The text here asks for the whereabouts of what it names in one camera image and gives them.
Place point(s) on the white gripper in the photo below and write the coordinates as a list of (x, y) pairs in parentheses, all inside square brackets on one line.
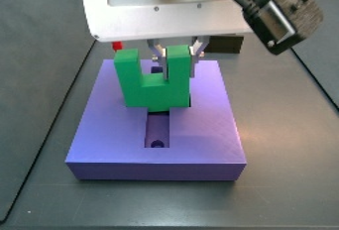
[(125, 20)]

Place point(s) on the green U-shaped block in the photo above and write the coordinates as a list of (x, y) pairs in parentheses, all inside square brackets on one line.
[(148, 90)]

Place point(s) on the purple board with slot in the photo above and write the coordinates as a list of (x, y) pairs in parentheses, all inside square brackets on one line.
[(187, 144)]

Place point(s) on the red peg block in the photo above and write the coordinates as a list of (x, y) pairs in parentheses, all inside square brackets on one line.
[(116, 46)]

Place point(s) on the black camera on mount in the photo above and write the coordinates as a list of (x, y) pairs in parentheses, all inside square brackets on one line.
[(287, 12)]

